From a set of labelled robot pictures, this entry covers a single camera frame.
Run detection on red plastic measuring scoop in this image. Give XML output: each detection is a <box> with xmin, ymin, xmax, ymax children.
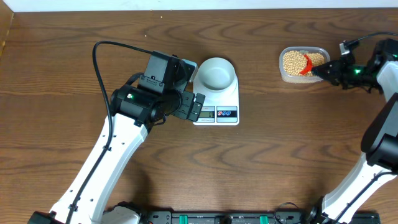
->
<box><xmin>299</xmin><ymin>54</ymin><xmax>313</xmax><ymax>75</ymax></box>

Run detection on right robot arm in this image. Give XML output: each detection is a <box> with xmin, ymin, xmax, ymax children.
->
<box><xmin>307</xmin><ymin>33</ymin><xmax>397</xmax><ymax>223</ymax></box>

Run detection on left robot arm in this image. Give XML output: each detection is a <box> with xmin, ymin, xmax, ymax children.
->
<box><xmin>29</xmin><ymin>51</ymin><xmax>205</xmax><ymax>223</ymax></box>

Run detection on white digital kitchen scale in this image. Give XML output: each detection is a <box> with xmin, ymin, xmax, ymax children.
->
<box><xmin>193</xmin><ymin>76</ymin><xmax>239</xmax><ymax>126</ymax></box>

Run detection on grey round bowl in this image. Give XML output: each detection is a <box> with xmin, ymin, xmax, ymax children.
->
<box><xmin>197</xmin><ymin>57</ymin><xmax>236</xmax><ymax>91</ymax></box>

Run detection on yellow soybeans in container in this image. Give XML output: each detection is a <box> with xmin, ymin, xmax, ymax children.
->
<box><xmin>282</xmin><ymin>50</ymin><xmax>326</xmax><ymax>77</ymax></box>

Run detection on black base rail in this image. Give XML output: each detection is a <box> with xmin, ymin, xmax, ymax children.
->
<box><xmin>102</xmin><ymin>210</ymin><xmax>382</xmax><ymax>224</ymax></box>

